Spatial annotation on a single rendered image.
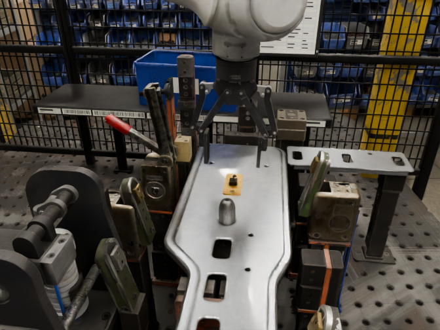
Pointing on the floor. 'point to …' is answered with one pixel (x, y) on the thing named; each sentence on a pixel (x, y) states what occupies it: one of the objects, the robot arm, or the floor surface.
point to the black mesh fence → (423, 171)
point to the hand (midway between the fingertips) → (232, 154)
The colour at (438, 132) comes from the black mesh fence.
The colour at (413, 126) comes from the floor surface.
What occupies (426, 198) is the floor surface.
